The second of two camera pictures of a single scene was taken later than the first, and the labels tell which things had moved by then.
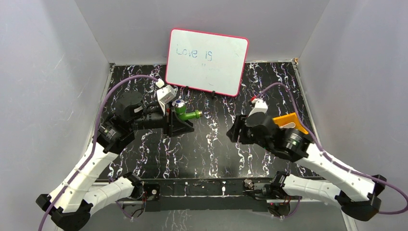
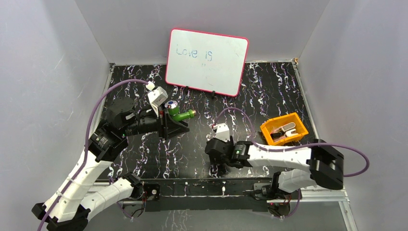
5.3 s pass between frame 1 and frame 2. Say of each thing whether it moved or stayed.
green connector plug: moved
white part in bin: stayed
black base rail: stayed
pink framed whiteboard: stayed
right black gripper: moved
